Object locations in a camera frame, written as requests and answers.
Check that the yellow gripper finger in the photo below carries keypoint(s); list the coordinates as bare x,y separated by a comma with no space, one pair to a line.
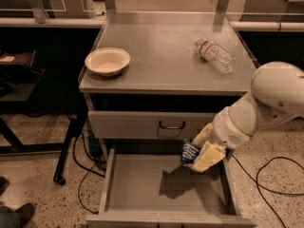
203,136
210,154

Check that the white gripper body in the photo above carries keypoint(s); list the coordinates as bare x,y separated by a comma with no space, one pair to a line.
225,129

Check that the blue rxbar wrapper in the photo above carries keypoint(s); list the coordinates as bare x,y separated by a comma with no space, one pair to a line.
189,152

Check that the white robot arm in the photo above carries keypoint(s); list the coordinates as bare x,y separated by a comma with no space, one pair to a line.
276,97

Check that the open grey middle drawer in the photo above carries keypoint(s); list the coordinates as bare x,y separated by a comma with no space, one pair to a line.
154,191

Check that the grey drawer cabinet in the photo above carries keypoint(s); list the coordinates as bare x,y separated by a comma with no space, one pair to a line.
165,74

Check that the grey upper drawer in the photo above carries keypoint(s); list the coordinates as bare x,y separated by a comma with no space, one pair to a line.
145,125

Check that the clear plastic water bottle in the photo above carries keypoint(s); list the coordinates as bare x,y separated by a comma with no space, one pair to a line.
219,59

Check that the white paper bowl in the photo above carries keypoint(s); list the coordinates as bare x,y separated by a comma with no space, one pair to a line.
107,61

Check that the dark shoe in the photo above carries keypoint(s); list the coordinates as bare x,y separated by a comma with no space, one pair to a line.
25,214

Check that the black drawer handle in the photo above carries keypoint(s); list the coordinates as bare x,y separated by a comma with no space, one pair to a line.
172,126

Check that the white horizontal rail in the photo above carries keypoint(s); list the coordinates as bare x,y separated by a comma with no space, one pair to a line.
217,24

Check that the black table frame left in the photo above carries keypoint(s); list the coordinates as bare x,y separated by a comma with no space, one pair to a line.
20,79

